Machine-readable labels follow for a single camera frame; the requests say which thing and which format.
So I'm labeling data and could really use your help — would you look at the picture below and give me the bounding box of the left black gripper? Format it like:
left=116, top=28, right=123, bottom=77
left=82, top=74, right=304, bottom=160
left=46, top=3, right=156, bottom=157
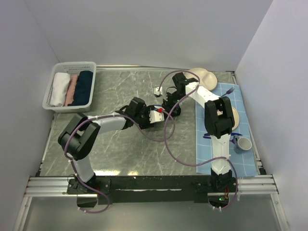
left=134, top=105, right=157, bottom=129

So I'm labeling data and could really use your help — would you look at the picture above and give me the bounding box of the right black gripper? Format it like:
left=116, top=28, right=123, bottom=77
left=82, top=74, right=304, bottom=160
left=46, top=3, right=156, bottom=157
left=162, top=91, right=186, bottom=117

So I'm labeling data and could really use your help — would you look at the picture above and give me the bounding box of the black daisy t-shirt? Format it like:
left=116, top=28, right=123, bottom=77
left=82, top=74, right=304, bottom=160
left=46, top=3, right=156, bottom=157
left=150, top=104, right=181, bottom=118

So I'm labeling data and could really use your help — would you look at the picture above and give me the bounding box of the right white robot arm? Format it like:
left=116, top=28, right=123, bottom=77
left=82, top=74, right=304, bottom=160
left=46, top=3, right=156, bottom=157
left=162, top=70, right=235, bottom=192

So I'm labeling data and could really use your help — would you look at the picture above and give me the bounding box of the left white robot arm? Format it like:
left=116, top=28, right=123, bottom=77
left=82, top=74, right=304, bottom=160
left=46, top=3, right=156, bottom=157
left=58, top=97, right=164, bottom=193

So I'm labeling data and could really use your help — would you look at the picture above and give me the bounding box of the cream divided dish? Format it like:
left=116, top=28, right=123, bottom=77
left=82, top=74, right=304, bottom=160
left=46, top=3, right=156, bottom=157
left=189, top=68, right=218, bottom=91

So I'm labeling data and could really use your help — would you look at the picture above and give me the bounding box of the purple plastic fork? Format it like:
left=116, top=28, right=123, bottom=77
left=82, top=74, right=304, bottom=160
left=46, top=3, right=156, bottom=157
left=221, top=87, right=235, bottom=97

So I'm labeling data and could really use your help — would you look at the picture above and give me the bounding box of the navy rolled t-shirt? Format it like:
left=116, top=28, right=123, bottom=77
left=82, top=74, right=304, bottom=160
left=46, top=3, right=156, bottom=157
left=68, top=71, right=93, bottom=106

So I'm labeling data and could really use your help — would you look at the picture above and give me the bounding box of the cream and blue plate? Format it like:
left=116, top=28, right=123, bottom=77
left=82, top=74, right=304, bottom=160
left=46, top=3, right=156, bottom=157
left=232, top=107, right=240, bottom=130

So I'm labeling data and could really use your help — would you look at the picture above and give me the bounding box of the pink rolled t-shirt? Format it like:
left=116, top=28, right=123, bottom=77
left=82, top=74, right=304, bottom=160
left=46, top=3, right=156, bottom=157
left=64, top=75, right=78, bottom=106

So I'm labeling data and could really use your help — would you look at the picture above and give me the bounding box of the purple plastic knife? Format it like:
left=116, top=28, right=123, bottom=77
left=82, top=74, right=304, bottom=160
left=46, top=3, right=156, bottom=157
left=203, top=132, right=242, bottom=139

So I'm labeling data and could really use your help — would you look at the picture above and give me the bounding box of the white plastic basket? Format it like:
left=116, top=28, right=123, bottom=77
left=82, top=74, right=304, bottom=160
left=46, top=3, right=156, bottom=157
left=42, top=62, right=96, bottom=113

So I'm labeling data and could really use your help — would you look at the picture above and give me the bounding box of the white rolled t-shirt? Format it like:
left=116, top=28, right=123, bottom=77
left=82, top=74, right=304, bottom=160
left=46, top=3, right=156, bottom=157
left=50, top=72, right=70, bottom=107

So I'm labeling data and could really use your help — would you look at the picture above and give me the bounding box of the blue grey cup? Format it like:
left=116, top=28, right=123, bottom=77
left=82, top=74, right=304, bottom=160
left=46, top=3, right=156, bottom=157
left=234, top=137, right=252, bottom=154

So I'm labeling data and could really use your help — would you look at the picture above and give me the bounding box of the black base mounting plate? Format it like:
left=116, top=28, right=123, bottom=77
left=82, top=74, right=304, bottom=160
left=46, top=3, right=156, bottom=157
left=67, top=175, right=236, bottom=205

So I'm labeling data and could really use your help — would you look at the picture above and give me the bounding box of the blue grid placemat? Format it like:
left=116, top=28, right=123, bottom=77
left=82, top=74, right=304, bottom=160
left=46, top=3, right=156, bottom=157
left=195, top=83, right=258, bottom=177

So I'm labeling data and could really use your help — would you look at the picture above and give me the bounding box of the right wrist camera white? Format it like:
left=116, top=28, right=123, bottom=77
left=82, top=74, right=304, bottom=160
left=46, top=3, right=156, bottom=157
left=154, top=87, right=163, bottom=98

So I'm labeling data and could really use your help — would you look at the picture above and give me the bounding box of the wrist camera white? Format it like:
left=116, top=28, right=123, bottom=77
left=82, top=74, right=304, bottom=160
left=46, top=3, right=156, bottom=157
left=149, top=107, right=165, bottom=124
left=154, top=87, right=163, bottom=98

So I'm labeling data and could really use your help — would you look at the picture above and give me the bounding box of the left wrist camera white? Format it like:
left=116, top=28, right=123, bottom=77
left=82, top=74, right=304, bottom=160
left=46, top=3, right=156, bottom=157
left=149, top=107, right=165, bottom=124

